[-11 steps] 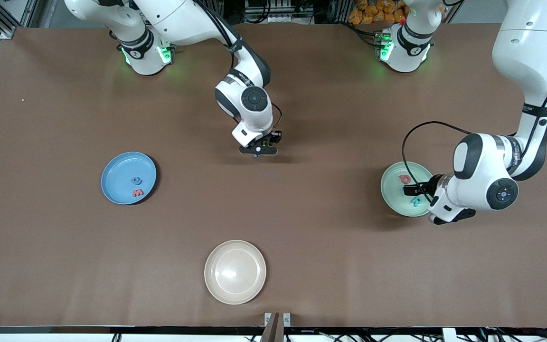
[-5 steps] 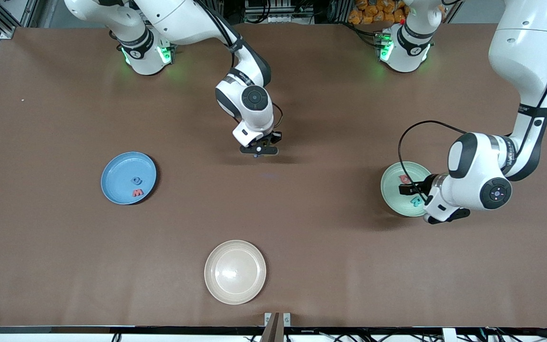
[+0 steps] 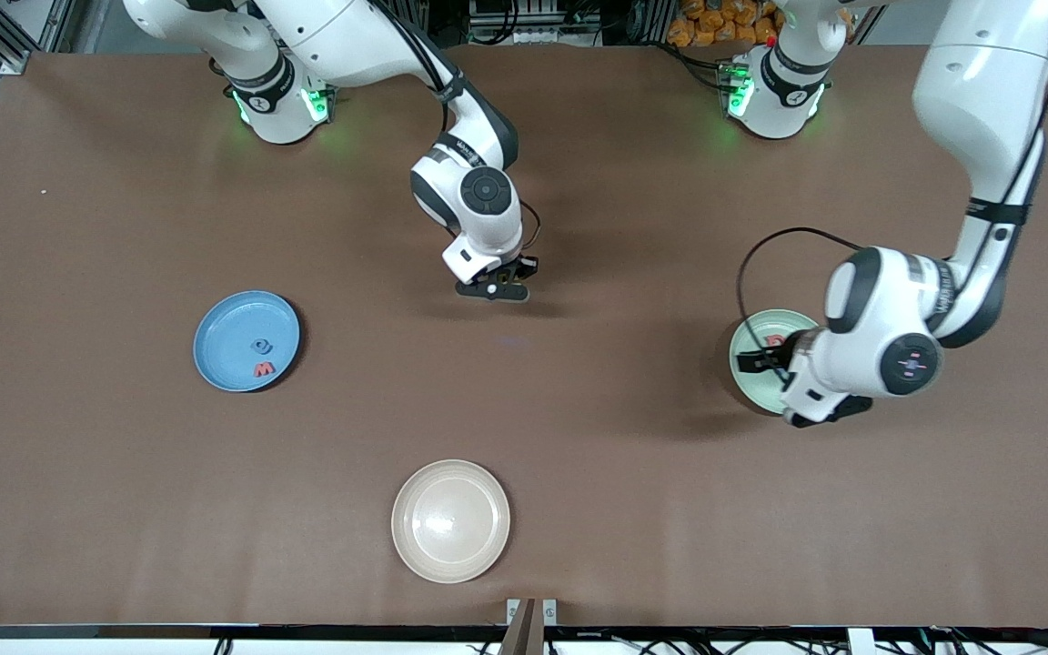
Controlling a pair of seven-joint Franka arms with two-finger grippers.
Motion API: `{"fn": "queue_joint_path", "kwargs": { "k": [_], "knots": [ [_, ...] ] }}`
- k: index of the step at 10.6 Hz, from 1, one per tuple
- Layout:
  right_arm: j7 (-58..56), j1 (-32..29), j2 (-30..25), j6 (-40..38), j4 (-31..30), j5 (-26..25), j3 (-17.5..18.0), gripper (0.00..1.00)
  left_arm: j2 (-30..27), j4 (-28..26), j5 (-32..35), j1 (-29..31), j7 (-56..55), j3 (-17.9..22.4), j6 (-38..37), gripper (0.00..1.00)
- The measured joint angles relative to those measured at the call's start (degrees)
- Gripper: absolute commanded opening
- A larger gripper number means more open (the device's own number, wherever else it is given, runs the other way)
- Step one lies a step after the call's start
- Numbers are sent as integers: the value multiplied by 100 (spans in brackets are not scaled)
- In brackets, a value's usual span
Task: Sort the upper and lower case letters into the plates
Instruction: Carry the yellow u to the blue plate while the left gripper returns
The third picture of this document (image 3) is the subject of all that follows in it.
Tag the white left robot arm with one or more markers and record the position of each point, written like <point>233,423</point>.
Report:
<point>888,309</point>

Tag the red foam lowercase w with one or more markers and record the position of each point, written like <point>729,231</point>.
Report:
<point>264,369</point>

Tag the blue plate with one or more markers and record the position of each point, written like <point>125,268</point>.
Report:
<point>233,332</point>

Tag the metal bracket at table edge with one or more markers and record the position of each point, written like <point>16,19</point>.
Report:
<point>524,628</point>

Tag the blue foam lowercase a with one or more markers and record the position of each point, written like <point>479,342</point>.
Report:
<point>261,347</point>

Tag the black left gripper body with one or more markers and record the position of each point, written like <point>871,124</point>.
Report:
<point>780,358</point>

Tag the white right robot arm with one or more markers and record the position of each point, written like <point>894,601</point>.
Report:
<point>351,36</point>

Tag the beige plate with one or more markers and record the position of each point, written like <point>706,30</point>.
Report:
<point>450,521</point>

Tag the light green plate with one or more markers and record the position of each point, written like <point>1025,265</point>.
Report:
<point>756,391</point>

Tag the white power strip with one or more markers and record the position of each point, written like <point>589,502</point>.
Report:
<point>333,16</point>

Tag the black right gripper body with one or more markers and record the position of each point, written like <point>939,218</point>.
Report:
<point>518,269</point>

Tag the orange snack bags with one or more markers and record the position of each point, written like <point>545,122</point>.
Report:
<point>715,23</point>

